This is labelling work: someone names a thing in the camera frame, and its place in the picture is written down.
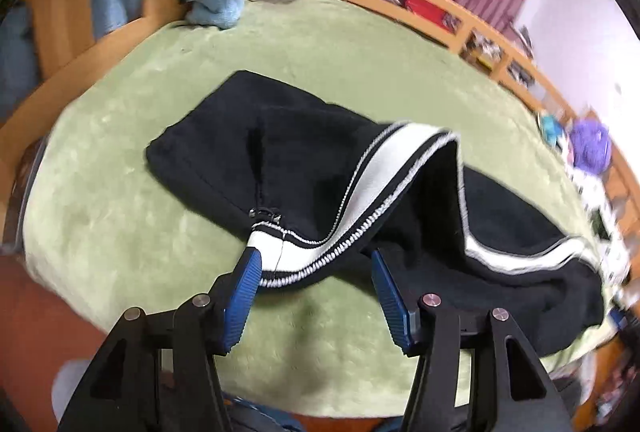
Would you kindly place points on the black pants with white stripe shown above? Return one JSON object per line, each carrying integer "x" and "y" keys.
{"x": 310, "y": 162}

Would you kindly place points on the purple plush toy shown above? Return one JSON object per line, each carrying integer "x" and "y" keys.
{"x": 591, "y": 144}

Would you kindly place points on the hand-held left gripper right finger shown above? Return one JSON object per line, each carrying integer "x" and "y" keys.
{"x": 392, "y": 307}

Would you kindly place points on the white dotted pillow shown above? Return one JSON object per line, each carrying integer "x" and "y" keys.
{"x": 607, "y": 222}

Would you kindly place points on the green fleece blanket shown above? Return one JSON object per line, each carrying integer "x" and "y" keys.
{"x": 125, "y": 212}

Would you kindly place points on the teal patterned cushion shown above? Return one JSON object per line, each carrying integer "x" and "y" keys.
{"x": 552, "y": 129}

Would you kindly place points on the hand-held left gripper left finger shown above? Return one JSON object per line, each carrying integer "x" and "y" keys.
{"x": 242, "y": 302}

